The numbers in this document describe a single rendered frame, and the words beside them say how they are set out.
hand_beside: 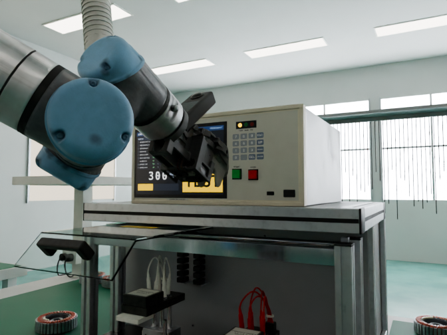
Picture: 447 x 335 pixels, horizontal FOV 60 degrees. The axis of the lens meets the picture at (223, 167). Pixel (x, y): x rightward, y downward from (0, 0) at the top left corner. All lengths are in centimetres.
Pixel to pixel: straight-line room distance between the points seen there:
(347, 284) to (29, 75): 58
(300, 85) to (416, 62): 195
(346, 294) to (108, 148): 51
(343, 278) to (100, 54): 53
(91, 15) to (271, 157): 172
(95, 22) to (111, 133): 197
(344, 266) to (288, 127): 29
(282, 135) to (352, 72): 663
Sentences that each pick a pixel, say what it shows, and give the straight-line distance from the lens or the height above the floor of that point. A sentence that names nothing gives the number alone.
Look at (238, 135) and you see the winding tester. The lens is 84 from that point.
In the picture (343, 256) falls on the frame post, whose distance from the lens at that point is 73.
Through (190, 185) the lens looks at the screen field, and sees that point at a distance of 88.
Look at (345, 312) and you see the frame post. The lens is 75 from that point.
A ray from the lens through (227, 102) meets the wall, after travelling 809.
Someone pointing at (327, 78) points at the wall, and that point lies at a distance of 747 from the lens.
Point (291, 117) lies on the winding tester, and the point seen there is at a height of 129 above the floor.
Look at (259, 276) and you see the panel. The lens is 96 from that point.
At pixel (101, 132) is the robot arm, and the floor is 120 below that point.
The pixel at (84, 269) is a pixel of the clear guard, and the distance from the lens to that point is 70.
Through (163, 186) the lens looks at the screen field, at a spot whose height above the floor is 116.
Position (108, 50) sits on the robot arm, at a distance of 51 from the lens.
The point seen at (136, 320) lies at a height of 88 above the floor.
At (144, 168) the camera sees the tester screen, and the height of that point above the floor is 120.
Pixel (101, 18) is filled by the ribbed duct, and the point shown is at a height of 208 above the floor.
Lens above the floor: 115
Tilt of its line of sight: 3 degrees up
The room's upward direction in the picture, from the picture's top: straight up
